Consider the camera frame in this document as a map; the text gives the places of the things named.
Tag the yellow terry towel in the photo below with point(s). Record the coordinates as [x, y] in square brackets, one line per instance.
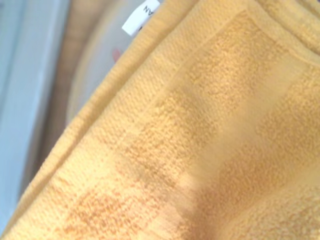
[200, 137]

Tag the stainless steel double sink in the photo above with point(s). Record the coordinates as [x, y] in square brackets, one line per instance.
[20, 75]

